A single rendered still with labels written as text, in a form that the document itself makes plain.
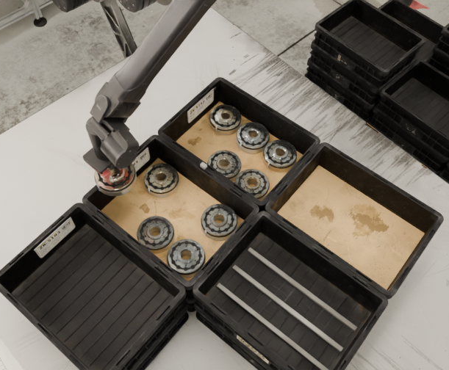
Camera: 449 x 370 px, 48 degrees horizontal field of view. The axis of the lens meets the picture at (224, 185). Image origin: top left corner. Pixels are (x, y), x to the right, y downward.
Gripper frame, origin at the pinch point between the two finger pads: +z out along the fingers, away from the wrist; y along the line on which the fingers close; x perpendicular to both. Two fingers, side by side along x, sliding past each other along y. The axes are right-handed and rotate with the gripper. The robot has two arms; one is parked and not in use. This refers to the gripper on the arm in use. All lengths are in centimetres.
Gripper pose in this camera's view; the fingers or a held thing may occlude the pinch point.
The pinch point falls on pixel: (113, 170)
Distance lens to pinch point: 129.4
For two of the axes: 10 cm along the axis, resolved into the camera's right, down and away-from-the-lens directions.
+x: -7.6, -5.8, 3.0
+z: -0.3, 4.9, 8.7
